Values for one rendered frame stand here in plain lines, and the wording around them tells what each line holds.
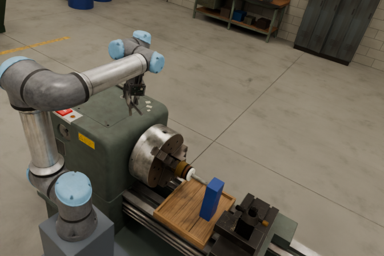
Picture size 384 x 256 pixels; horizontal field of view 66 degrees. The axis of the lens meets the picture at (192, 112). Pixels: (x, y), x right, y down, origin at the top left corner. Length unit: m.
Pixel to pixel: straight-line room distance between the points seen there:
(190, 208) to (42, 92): 1.04
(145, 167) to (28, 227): 1.47
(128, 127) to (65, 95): 0.67
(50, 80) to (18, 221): 2.02
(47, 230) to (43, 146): 0.36
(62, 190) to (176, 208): 0.70
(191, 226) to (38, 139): 0.86
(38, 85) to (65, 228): 0.57
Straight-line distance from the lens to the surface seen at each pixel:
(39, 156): 1.13
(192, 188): 1.73
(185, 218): 1.60
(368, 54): 7.79
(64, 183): 1.14
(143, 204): 1.66
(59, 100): 0.88
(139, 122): 1.54
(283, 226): 1.68
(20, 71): 0.94
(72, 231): 1.25
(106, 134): 1.45
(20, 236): 2.71
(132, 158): 1.50
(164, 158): 1.44
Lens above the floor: 2.15
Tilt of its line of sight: 33 degrees down
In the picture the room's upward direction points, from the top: 10 degrees clockwise
